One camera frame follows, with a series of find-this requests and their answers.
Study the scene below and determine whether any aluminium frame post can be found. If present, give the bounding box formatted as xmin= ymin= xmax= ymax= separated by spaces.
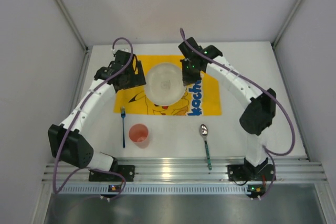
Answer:
xmin=54 ymin=0 xmax=88 ymax=51
xmin=271 ymin=0 xmax=305 ymax=50

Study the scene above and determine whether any right aluminium frame post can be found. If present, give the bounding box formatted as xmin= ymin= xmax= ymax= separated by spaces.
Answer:
xmin=271 ymin=0 xmax=305 ymax=50

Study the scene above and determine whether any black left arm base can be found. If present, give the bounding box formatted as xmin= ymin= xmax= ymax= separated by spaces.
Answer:
xmin=88 ymin=165 xmax=135 ymax=183

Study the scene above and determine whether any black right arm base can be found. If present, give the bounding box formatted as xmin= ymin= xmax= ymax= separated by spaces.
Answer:
xmin=227 ymin=164 xmax=275 ymax=183

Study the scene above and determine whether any blue plastic fork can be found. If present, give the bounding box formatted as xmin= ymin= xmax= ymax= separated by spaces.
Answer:
xmin=120 ymin=106 xmax=125 ymax=148

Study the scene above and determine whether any left aluminium frame post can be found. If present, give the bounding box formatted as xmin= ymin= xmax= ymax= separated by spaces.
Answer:
xmin=54 ymin=0 xmax=88 ymax=51

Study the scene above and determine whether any grey slotted cable duct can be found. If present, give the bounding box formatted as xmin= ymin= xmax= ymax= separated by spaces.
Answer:
xmin=60 ymin=183 xmax=263 ymax=195

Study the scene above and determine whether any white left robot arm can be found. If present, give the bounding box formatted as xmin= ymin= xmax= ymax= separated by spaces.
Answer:
xmin=48 ymin=50 xmax=146 ymax=172

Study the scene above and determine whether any cream round plate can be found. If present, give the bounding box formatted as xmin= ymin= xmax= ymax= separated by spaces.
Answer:
xmin=144 ymin=62 xmax=186 ymax=106

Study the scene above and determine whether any pink plastic cup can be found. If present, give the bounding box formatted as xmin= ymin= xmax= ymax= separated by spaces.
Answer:
xmin=129 ymin=124 xmax=150 ymax=148

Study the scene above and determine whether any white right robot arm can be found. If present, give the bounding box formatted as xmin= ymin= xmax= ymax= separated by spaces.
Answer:
xmin=178 ymin=37 xmax=276 ymax=180

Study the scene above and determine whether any aluminium mounting rail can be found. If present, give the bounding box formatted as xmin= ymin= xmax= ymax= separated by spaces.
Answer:
xmin=41 ymin=155 xmax=328 ymax=183

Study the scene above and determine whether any metal spoon green handle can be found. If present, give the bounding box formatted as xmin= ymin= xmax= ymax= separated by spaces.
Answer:
xmin=199 ymin=124 xmax=212 ymax=170

